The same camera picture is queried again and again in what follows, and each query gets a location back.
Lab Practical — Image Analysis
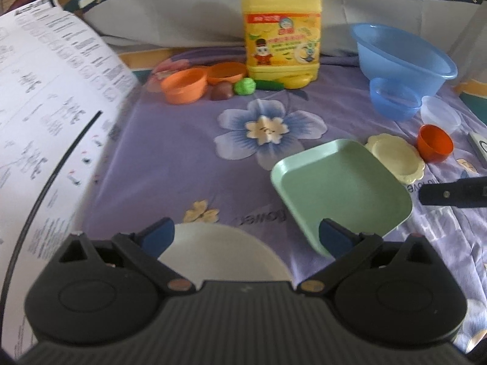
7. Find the brown toy ball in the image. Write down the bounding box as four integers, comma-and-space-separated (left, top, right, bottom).
210, 81, 234, 101

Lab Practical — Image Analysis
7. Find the orange measuring cup rear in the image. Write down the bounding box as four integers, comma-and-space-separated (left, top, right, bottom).
206, 62, 247, 86

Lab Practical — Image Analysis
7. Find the clear plastic bowl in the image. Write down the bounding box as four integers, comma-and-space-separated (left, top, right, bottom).
420, 96, 461, 134

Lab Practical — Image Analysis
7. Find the orange measuring cup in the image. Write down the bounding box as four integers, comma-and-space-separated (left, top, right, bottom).
206, 62, 247, 86
161, 68, 208, 105

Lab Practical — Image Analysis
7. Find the white small device box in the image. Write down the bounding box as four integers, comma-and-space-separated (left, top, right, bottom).
467, 132, 487, 168

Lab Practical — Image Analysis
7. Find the cream flower-shaped plate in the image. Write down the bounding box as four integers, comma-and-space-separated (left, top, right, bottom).
365, 134, 426, 186

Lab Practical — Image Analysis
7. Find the purple floral tablecloth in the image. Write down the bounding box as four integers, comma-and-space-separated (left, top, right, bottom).
83, 57, 486, 352

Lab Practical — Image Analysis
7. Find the small orange bowl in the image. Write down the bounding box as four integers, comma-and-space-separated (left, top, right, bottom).
416, 124, 454, 163

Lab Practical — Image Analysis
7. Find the yellow toy lemon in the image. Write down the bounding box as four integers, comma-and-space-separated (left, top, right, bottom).
279, 74, 313, 90

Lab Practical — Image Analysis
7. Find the green toy cucumber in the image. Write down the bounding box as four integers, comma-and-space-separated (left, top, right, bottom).
254, 79, 285, 92

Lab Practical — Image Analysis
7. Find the large blue plastic basin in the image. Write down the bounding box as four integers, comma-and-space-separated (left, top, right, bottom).
351, 23, 458, 96

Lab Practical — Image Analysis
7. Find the yellow detergent bottle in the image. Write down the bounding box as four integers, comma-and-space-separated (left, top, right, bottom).
242, 0, 322, 82

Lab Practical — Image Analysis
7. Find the green toy ball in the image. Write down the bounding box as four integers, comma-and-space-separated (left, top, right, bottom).
233, 78, 257, 96

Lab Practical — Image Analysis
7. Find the orange measuring cup front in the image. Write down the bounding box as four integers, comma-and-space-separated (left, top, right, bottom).
161, 68, 208, 105

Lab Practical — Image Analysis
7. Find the green square plate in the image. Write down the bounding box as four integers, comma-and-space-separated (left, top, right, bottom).
271, 138, 413, 257

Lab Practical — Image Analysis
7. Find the small blue plastic bowl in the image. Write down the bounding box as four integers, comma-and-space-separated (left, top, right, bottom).
369, 78, 422, 121

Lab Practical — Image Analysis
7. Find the white printed instruction sheet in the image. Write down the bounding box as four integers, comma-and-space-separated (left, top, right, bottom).
1, 0, 141, 358

